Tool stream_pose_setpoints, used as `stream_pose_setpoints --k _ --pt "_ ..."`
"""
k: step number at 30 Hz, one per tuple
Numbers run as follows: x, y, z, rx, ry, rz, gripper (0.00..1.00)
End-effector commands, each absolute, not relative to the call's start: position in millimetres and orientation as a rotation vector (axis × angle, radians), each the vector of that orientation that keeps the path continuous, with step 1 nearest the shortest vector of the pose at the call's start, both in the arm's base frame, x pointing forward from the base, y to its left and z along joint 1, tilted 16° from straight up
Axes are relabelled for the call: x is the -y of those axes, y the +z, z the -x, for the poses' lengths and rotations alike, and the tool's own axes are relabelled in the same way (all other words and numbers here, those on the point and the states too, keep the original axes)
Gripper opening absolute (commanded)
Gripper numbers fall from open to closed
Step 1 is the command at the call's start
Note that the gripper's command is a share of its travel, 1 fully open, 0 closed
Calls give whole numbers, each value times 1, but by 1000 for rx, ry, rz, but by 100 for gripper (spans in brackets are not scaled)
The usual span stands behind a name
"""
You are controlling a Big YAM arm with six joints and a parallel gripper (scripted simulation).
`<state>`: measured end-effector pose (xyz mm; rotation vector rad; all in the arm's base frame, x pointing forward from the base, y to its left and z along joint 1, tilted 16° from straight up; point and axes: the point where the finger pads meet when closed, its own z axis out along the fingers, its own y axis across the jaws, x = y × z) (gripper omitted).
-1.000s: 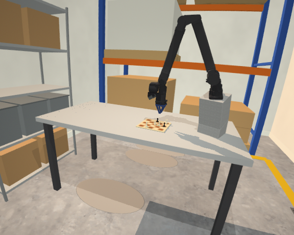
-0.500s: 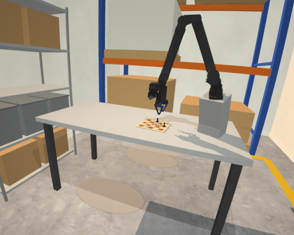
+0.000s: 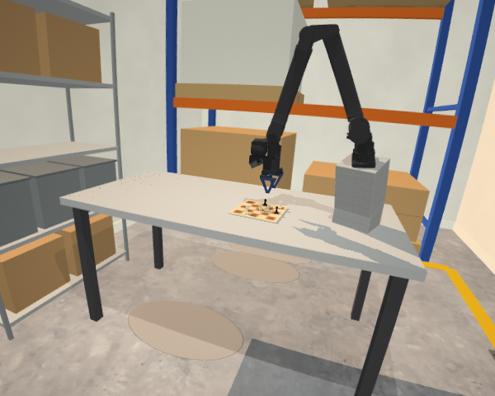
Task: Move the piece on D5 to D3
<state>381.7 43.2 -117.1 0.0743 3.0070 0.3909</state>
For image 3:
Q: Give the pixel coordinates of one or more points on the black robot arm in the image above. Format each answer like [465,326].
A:
[359,131]

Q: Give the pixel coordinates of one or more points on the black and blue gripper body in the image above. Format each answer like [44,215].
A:
[275,168]

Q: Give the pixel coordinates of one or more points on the brown and cream chessboard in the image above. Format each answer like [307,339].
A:
[255,213]

